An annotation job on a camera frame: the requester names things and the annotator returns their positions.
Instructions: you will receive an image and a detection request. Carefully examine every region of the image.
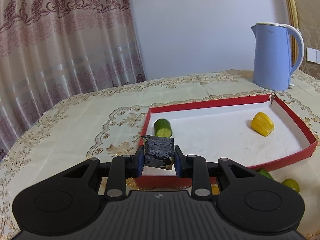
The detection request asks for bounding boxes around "light green round fruit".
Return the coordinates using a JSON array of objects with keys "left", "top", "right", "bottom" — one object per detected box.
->
[{"left": 281, "top": 178, "right": 300, "bottom": 193}]

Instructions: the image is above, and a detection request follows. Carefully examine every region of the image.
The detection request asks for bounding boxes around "gold mirror frame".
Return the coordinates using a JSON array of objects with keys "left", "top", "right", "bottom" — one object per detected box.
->
[{"left": 285, "top": 0, "right": 299, "bottom": 62}]

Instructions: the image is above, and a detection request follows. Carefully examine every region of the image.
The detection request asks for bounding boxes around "green cucumber piece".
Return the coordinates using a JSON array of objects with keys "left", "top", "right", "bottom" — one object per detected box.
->
[{"left": 154, "top": 119, "right": 172, "bottom": 138}]

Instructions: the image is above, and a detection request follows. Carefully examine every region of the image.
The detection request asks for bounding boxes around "pink patterned curtain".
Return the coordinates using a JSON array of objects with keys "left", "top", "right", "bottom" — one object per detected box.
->
[{"left": 1, "top": 0, "right": 145, "bottom": 155}]

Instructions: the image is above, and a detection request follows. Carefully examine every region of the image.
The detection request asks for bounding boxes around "dark square sugarcane piece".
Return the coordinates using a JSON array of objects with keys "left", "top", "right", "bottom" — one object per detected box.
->
[{"left": 142, "top": 135, "right": 175, "bottom": 170}]

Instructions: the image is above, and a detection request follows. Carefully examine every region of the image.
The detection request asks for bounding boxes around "red shallow box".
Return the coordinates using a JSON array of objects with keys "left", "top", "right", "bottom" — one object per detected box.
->
[{"left": 135, "top": 93, "right": 318, "bottom": 189}]

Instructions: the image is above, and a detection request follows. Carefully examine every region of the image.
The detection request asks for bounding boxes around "beige embroidered tablecloth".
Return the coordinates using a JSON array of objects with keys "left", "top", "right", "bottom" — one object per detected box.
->
[{"left": 1, "top": 69, "right": 319, "bottom": 239}]

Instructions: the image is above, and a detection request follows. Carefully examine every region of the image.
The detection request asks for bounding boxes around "white wall switch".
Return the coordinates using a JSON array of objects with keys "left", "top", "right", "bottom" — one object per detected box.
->
[{"left": 306, "top": 48, "right": 320, "bottom": 64}]

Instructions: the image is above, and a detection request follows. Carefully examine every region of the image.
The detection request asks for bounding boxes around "yellow pepper piece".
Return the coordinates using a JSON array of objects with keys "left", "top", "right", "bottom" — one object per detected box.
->
[
  {"left": 251, "top": 112, "right": 274, "bottom": 137},
  {"left": 211, "top": 184, "right": 220, "bottom": 195}
]

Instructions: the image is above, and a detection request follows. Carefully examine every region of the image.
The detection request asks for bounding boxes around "dark green lime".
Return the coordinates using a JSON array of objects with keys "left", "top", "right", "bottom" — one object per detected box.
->
[{"left": 258, "top": 168, "right": 273, "bottom": 180}]

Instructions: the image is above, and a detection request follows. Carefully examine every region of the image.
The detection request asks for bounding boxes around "blue electric kettle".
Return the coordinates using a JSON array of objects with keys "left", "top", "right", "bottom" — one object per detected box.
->
[{"left": 251, "top": 22, "right": 304, "bottom": 91}]

